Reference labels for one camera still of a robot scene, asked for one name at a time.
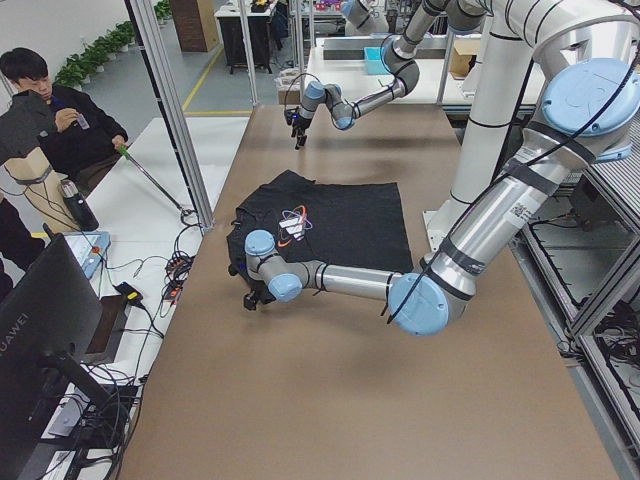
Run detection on cardboard box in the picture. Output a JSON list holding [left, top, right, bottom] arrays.
[[449, 38, 481, 80]]

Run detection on grey orange usb hub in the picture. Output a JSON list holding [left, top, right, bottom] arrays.
[[162, 285, 182, 304], [165, 255, 193, 276]]

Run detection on black thermos bottle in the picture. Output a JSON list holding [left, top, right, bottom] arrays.
[[60, 179, 99, 231]]

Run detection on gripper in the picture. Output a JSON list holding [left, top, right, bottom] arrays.
[[243, 279, 275, 311], [284, 106, 313, 150]]

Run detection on teach pendant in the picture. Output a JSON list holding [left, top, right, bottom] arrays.
[[64, 231, 111, 279]]

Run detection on black printed t-shirt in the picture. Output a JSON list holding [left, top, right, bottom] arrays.
[[227, 170, 413, 276]]

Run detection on seated person in black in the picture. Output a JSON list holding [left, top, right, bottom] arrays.
[[1, 47, 129, 196]]

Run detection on aluminium frame post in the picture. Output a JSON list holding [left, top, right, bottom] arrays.
[[124, 0, 214, 234]]

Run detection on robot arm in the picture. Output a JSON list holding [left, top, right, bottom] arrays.
[[284, 1, 487, 149], [244, 58, 639, 336]]

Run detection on reacher grabber tool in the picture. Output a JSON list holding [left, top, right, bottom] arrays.
[[116, 145, 195, 226]]

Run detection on black yellow-labelled power adapter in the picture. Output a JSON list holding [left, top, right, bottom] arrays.
[[114, 282, 143, 307]]

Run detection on black Huawei monitor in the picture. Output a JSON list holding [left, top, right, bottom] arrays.
[[1, 235, 123, 479]]

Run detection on blue plastic bin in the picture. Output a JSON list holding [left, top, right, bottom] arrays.
[[363, 46, 396, 76]]

